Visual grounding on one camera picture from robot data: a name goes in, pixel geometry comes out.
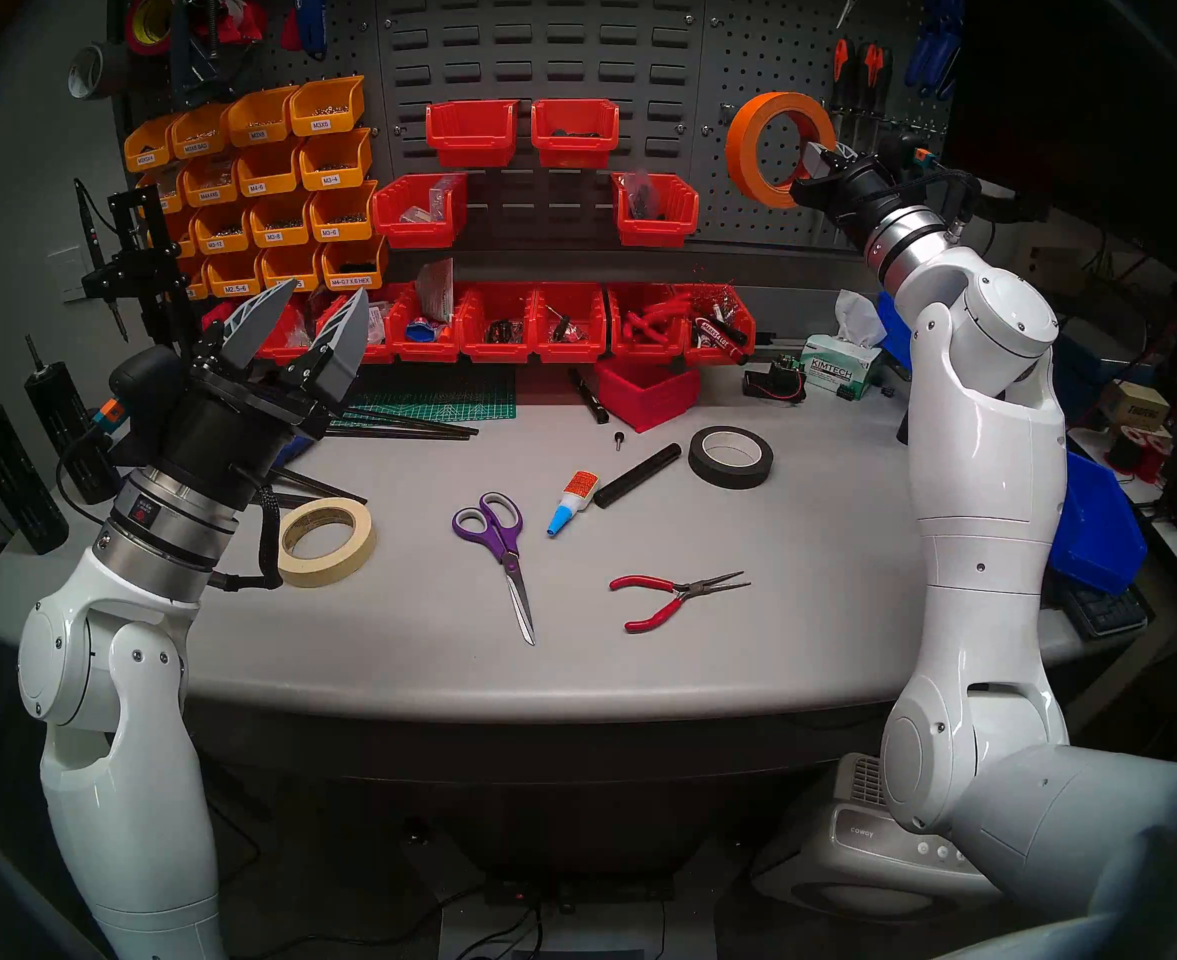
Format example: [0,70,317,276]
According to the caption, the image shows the glue bottle with blue cap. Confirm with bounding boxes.
[546,470,601,540]

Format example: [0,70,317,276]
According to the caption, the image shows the blue handled hanging pliers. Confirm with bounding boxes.
[903,0,967,99]

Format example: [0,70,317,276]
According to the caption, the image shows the red handled tool set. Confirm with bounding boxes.
[623,298,691,344]

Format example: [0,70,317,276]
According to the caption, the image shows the black plastic tube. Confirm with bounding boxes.
[593,442,683,510]

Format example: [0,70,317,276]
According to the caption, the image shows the black power strip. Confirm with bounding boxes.
[488,873,677,909]

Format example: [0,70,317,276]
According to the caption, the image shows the red white tape roll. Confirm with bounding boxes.
[193,0,271,44]

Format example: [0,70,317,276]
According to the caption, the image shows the white card packet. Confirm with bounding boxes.
[418,258,456,324]

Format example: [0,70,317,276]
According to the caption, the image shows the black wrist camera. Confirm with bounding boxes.
[91,346,189,469]
[883,133,949,184]

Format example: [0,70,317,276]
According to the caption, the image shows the black marker pen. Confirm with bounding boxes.
[570,368,611,426]

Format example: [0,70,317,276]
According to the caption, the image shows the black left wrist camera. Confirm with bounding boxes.
[91,346,189,469]

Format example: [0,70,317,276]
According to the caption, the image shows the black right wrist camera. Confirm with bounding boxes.
[883,133,949,184]

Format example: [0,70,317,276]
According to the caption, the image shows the black ribbed cylinder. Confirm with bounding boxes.
[0,405,71,556]

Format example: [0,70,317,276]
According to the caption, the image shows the clear plastic parts bag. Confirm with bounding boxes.
[403,178,459,224]

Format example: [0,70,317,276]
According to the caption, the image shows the small cardboard box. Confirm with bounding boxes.
[1098,378,1171,431]

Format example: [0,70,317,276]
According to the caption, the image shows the green cutting mat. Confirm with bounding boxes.
[333,368,517,429]

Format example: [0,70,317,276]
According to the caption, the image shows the black metal stand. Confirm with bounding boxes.
[81,183,214,389]

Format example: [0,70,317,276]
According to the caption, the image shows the grey duct tape roll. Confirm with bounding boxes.
[68,43,129,102]

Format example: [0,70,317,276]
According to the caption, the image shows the black keyboard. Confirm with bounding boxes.
[1058,583,1149,641]

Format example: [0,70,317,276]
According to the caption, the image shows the orange tape roll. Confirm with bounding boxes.
[725,91,839,211]

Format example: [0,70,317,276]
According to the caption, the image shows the red black permanent marker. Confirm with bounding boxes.
[693,313,752,361]

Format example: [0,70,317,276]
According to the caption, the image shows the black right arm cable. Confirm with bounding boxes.
[923,168,984,244]

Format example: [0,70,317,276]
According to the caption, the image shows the beige masking tape roll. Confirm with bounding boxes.
[277,497,377,588]

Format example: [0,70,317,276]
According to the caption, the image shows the black cylinder with metal tip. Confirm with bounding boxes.
[25,335,119,506]

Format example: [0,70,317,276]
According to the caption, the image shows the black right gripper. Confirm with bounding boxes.
[791,143,906,248]

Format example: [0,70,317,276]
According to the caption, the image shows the black battery holder with board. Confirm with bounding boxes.
[743,361,809,404]

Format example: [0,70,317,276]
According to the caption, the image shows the dark blue crate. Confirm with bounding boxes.
[1058,313,1114,409]

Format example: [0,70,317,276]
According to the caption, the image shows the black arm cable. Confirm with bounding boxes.
[923,168,984,244]
[203,458,284,594]

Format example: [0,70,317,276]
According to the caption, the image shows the blue plastic bin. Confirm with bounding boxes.
[1048,453,1149,597]
[876,290,914,374]

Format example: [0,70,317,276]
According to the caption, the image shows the purple handled scissors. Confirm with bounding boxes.
[451,492,537,647]

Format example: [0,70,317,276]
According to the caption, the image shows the blue handled hanging tool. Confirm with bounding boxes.
[280,0,344,61]

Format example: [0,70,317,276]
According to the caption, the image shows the white grey air purifier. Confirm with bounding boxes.
[748,753,999,919]

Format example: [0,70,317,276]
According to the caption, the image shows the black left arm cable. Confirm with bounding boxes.
[203,458,284,594]

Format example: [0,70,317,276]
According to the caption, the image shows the black monitor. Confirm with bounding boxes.
[938,0,1177,289]

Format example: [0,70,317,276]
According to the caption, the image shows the Kimtech tissue box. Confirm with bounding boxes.
[801,290,889,401]

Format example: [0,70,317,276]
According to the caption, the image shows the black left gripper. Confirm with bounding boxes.
[148,278,373,511]

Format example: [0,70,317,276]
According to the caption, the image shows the black hanging clamp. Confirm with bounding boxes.
[168,0,249,104]

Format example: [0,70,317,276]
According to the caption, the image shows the red handled needle-nose pliers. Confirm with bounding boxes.
[608,570,752,635]

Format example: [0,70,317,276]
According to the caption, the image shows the black tape roll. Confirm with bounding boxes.
[688,426,775,491]

